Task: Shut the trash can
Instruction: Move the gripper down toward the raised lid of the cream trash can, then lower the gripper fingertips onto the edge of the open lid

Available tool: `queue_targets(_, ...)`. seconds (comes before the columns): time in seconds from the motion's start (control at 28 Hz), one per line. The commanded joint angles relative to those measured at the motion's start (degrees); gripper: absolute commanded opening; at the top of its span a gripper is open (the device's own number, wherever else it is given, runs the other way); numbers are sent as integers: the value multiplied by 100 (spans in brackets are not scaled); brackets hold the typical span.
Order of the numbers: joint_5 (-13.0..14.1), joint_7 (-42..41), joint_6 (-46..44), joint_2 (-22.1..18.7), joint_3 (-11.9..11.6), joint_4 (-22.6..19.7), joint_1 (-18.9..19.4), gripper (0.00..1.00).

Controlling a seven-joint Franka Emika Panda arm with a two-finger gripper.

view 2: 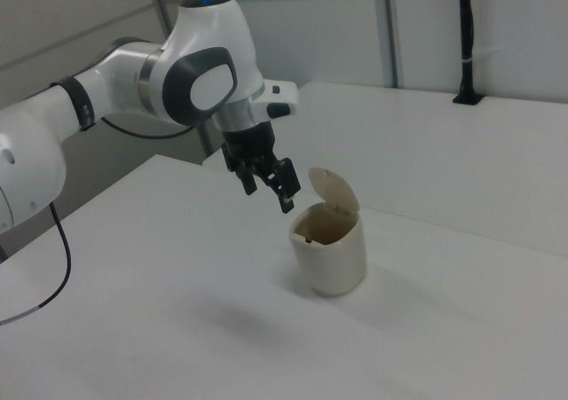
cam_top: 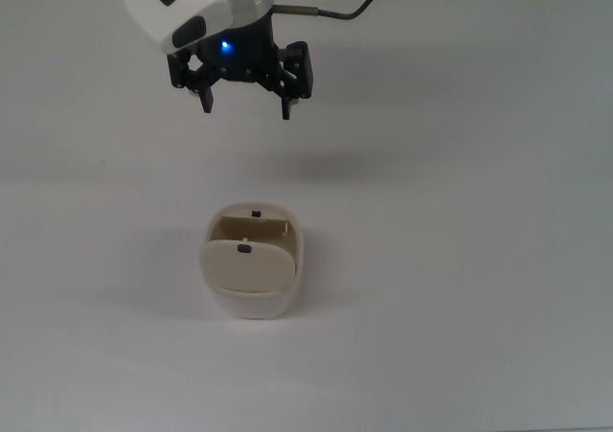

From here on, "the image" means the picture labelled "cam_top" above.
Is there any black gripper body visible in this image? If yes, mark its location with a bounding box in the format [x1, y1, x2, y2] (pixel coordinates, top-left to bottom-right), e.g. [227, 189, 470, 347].
[195, 13, 284, 87]

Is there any cream trash bin lid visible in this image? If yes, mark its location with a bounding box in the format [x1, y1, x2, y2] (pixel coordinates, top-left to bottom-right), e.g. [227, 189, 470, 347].
[197, 239, 299, 295]

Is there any small white trash bin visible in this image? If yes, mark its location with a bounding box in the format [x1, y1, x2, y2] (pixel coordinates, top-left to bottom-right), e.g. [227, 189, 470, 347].
[197, 201, 307, 322]

